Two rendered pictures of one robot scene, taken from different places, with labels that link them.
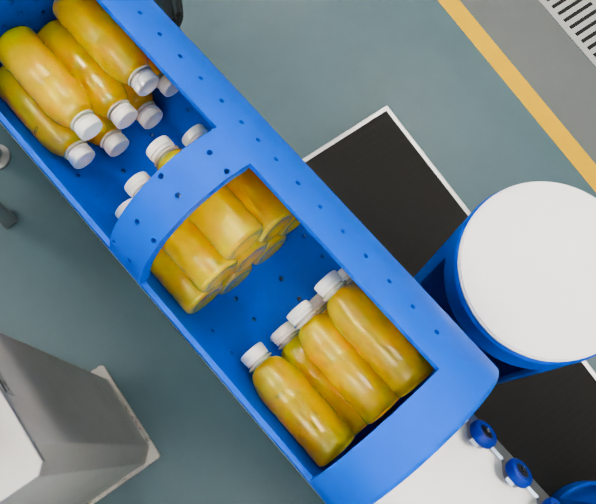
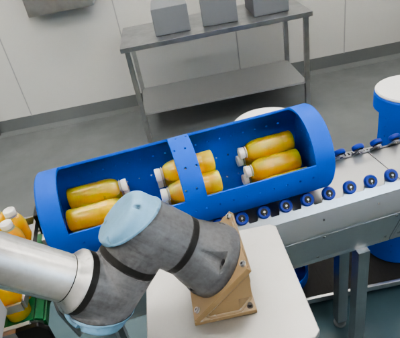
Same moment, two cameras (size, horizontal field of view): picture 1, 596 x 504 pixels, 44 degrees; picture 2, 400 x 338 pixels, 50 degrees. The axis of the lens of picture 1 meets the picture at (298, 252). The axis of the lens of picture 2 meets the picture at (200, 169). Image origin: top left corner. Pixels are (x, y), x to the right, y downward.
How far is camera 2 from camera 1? 108 cm
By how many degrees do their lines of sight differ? 48
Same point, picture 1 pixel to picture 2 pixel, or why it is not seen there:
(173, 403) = not seen: outside the picture
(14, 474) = (270, 233)
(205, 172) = (182, 139)
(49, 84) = (101, 203)
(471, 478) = (337, 170)
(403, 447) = (311, 114)
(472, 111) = not seen: hidden behind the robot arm
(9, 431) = (249, 232)
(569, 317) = not seen: hidden behind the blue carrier
